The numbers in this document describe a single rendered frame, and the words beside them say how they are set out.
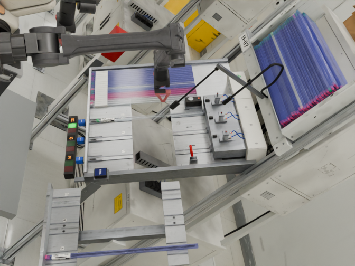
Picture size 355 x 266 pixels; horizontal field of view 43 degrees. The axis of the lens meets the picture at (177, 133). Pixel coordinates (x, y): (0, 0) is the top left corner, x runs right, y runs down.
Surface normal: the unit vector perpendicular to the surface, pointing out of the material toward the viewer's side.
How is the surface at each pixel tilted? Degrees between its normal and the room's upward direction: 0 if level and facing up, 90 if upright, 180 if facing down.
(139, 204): 0
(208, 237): 0
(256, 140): 43
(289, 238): 90
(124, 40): 54
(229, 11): 90
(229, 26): 90
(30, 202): 0
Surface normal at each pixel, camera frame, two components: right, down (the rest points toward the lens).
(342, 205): -0.72, -0.39
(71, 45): 0.16, 0.02
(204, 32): 0.10, 0.73
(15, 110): 0.67, -0.55
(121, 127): 0.00, -0.67
